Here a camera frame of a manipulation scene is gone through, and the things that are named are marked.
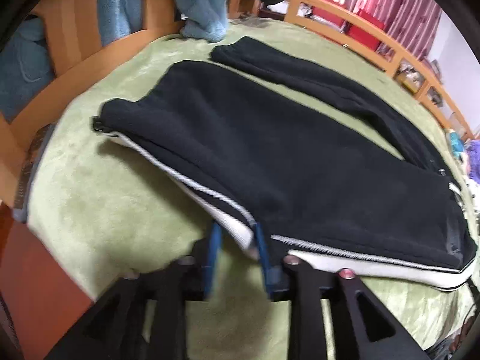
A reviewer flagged green bed blanket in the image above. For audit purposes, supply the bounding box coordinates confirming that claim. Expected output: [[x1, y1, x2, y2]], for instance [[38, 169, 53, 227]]
[[28, 19, 477, 359]]

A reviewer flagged teal patterned cloth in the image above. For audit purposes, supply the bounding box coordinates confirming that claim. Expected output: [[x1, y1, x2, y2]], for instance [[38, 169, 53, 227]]
[[446, 128, 468, 163]]

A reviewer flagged purple plush toy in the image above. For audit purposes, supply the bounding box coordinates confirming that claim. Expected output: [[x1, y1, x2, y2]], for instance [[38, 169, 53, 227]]
[[466, 140, 480, 184]]

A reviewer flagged red chair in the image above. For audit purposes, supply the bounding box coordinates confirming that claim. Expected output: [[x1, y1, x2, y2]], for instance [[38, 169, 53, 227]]
[[309, 7, 381, 51]]

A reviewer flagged light blue fleece garment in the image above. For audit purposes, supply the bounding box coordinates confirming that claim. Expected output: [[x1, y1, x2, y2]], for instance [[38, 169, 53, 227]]
[[97, 0, 229, 47]]

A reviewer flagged wooden bed frame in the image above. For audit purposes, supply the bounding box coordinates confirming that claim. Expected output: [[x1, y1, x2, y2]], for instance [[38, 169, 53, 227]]
[[1, 0, 474, 206]]

